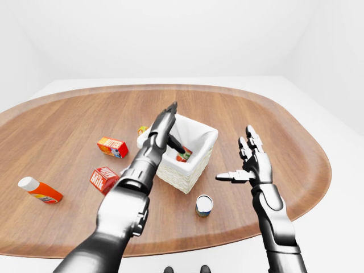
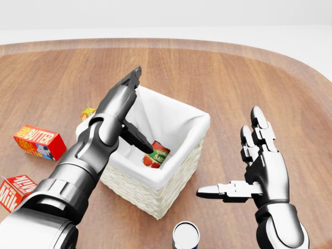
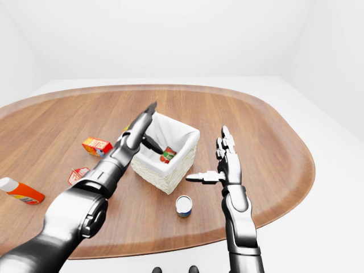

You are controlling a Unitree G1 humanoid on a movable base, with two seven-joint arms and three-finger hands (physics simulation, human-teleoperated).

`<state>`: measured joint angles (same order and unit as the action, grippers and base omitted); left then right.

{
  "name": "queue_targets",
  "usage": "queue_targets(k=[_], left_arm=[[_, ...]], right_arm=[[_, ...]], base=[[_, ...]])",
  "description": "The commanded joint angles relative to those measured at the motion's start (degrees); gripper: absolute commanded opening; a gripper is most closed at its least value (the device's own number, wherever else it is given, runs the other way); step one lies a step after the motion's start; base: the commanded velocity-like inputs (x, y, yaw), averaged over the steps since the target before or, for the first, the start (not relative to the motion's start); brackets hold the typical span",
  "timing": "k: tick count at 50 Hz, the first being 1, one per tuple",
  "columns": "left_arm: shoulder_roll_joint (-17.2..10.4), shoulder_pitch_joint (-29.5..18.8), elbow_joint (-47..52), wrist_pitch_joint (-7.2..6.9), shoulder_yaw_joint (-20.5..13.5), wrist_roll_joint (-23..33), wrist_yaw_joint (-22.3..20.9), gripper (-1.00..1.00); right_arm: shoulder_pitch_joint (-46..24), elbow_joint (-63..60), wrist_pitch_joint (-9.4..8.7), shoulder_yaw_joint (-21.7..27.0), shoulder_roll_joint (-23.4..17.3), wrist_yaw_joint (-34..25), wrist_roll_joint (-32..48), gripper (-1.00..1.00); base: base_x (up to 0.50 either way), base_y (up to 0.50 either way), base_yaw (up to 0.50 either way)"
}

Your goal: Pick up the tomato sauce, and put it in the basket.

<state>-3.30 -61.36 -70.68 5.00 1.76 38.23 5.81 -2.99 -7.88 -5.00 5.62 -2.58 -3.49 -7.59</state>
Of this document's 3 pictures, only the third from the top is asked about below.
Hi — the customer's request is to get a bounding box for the red yellow butter box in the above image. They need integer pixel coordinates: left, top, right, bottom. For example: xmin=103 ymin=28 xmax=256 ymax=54
xmin=81 ymin=136 xmax=114 ymax=158

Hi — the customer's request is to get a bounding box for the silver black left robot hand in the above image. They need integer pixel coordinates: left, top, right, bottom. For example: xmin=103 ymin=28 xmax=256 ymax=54
xmin=117 ymin=101 xmax=166 ymax=156

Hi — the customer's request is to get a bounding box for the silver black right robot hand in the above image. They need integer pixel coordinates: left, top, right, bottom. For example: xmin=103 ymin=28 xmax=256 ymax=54
xmin=185 ymin=125 xmax=243 ymax=188

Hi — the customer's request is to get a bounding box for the red white printed carton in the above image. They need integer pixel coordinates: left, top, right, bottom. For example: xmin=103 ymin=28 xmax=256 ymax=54
xmin=67 ymin=167 xmax=92 ymax=186

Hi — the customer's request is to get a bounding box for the red green tomato sauce tin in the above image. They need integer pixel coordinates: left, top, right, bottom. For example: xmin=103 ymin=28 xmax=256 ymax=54
xmin=159 ymin=146 xmax=177 ymax=165

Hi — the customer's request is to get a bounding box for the tin with white lid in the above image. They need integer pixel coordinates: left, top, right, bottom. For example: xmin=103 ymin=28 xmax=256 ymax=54
xmin=175 ymin=195 xmax=193 ymax=219

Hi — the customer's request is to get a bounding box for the white wicker basket cloth lining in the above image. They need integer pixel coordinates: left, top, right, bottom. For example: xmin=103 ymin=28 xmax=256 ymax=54
xmin=130 ymin=111 xmax=201 ymax=196

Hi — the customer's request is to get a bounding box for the orange bottle white cap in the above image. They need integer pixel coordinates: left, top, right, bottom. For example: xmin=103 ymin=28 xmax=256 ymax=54
xmin=0 ymin=177 xmax=46 ymax=205

